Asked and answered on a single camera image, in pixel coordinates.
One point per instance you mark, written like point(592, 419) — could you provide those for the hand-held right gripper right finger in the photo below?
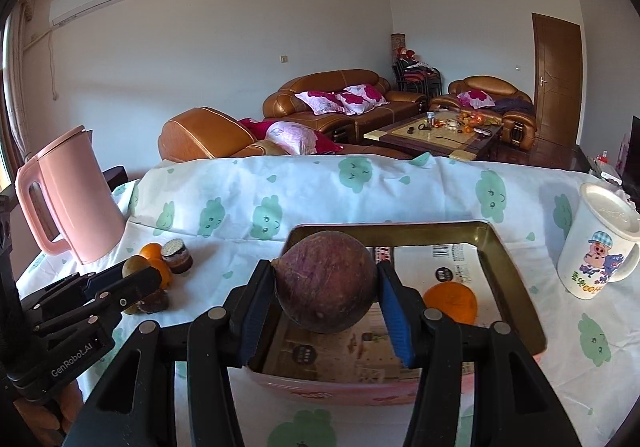
point(400, 327)

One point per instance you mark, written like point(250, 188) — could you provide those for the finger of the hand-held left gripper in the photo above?
point(55, 292)
point(135, 289)

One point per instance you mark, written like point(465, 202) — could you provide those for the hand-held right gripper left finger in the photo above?
point(252, 322)

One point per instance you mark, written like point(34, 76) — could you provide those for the dark water chestnut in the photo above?
point(155, 301)

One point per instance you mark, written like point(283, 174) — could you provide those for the small tan fruit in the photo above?
point(132, 266)

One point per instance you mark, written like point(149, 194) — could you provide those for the brown bowl of rice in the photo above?
point(176, 257)

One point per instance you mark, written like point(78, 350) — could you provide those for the large orange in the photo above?
point(450, 303)

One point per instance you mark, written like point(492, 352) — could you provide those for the purple round radish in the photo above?
point(325, 282)

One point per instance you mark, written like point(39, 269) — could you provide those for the pink metal tin box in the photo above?
point(325, 389)

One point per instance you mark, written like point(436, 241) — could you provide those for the person's left hand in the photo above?
point(50, 427)

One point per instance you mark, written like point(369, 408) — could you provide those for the pink electric kettle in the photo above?
point(80, 197)

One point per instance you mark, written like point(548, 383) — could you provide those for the dark wooden chair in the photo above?
point(116, 175)

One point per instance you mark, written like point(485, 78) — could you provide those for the green cloud printed tablecloth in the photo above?
point(225, 187)

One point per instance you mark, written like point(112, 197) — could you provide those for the pale pink pillow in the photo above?
point(292, 137)

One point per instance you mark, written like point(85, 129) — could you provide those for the wooden coffee table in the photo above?
point(435, 139)

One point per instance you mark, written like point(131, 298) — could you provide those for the red blanket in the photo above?
point(255, 127)

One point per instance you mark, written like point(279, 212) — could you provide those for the white cartoon mug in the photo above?
point(590, 227)

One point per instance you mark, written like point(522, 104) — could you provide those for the window curtain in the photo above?
point(17, 77)

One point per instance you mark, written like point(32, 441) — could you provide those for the pile of small oranges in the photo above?
point(470, 119)

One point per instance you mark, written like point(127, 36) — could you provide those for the white floral pillow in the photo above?
point(317, 102)
point(362, 96)

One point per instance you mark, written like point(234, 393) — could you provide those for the pink floral pillow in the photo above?
point(475, 99)

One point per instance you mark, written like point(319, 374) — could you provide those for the dark wooden cabinet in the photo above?
point(575, 157)

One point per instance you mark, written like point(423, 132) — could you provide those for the purple blanket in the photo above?
point(512, 104)

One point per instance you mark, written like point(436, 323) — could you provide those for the stacked black chairs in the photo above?
point(415, 77)

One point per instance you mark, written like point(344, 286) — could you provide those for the brown leather three-seat sofa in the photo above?
point(325, 79)

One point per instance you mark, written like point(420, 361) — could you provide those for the brown leather armchair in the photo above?
point(480, 84)

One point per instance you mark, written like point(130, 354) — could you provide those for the tall patterned vase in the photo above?
point(398, 44)

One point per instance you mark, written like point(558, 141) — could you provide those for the black television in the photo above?
point(634, 162)

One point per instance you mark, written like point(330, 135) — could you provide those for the brown wooden door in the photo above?
point(555, 77)

